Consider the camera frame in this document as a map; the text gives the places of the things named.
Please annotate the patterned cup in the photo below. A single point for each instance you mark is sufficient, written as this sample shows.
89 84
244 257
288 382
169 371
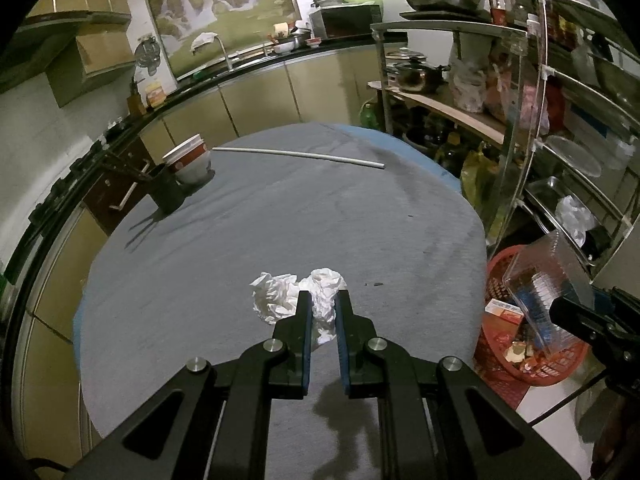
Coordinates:
281 30

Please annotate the steel cooking pot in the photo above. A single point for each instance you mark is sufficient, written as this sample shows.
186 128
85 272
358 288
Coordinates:
415 77

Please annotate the clear plastic box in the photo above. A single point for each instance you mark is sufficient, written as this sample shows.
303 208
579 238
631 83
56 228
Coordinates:
530 270

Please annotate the brown bottle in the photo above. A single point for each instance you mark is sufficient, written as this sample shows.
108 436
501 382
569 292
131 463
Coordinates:
135 102

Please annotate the red packet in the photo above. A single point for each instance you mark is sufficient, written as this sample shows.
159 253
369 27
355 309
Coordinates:
554 105

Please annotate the orange packet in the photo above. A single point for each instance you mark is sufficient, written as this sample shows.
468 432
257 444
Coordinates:
154 95

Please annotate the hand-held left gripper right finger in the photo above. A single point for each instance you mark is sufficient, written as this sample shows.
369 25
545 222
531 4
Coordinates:
341 342

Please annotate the waterfall wall poster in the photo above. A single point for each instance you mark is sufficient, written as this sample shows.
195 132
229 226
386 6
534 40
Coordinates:
220 10

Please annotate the white rag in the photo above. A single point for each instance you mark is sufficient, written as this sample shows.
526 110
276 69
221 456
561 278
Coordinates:
202 41

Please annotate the round metal strainer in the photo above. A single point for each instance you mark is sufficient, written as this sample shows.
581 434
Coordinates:
147 52

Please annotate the steel tray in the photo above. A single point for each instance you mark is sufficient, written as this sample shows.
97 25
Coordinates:
542 192

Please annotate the microwave oven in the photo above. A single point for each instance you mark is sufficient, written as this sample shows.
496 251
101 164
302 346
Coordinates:
345 20

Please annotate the red plastic basket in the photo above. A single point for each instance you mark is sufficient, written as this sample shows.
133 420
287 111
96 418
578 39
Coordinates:
487 347

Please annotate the blue table cover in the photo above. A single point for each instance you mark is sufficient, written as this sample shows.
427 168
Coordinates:
360 131

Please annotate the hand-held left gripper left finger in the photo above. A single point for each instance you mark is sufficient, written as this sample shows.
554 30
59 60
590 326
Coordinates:
305 342

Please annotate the metal shelf rack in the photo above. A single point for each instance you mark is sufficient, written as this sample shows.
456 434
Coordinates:
450 26

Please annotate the crumpled white plastic bag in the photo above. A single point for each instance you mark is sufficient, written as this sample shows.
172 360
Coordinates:
575 215

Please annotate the green bottle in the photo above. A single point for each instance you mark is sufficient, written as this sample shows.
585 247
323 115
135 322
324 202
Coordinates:
370 115

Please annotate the long white rod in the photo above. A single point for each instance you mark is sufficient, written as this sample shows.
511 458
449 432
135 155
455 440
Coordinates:
300 155

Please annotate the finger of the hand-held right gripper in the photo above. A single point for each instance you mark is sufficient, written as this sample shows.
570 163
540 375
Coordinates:
625 302
575 312

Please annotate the translucent plastic bag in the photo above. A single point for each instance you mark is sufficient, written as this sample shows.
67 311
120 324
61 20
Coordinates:
467 85

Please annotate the red white paper cup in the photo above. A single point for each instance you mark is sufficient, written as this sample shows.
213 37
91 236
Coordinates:
192 160

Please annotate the wooden shelf board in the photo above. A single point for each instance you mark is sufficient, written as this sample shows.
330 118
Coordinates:
450 110

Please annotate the kitchen faucet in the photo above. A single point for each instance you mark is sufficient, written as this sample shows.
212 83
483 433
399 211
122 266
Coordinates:
225 55

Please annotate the steel pot lid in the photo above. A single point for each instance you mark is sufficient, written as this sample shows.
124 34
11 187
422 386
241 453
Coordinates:
405 55

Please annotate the range hood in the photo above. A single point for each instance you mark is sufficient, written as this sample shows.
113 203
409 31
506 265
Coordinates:
95 55

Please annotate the yellow plastic bag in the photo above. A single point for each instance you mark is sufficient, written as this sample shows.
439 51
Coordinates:
475 175

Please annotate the white bowl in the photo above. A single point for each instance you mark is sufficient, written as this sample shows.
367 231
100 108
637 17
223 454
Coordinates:
284 49

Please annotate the black chopstick holder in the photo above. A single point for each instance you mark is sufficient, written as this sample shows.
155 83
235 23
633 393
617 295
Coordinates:
167 192

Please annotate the clear round plastic container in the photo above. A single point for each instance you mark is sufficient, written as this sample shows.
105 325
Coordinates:
572 155

